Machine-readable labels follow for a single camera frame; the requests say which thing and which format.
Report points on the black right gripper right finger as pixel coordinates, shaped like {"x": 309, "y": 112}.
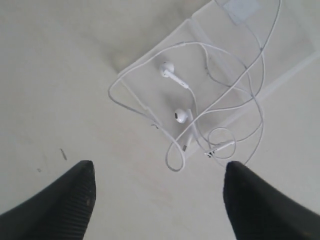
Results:
{"x": 258, "y": 211}

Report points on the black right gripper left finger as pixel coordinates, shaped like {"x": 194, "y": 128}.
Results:
{"x": 61, "y": 211}

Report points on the white wired earphones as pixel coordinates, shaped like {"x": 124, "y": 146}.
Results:
{"x": 182, "y": 116}

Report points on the clear plastic open case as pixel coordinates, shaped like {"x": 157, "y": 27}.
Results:
{"x": 232, "y": 25}

